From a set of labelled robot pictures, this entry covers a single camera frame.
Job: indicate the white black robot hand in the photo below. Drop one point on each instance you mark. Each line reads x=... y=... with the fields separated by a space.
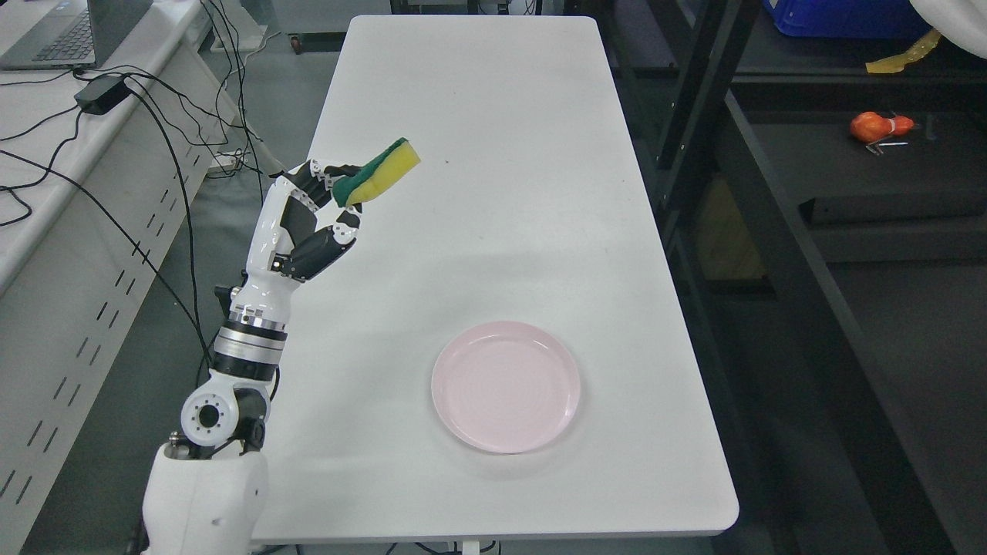
x=288 y=248

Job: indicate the green yellow sponge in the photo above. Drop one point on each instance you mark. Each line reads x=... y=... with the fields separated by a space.
x=377 y=176

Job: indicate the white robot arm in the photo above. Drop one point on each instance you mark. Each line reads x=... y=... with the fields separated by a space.
x=209 y=481

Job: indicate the black metal shelf rack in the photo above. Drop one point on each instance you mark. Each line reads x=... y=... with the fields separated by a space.
x=836 y=298

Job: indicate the white power strip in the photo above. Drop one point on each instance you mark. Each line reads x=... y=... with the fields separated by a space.
x=225 y=165

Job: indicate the white side desk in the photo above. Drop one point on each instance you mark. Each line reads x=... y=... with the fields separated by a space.
x=98 y=199

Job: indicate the black power adapter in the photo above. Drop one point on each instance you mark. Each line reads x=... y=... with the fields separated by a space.
x=102 y=94

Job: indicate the pink round plate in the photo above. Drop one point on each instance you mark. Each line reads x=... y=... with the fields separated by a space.
x=506 y=387

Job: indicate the grey laptop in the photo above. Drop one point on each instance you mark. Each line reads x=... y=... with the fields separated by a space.
x=75 y=34

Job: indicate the blue plastic bin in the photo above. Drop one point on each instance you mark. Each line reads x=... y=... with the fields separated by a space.
x=847 y=19

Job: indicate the yellow tape strip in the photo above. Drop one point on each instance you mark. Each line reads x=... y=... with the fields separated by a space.
x=897 y=63

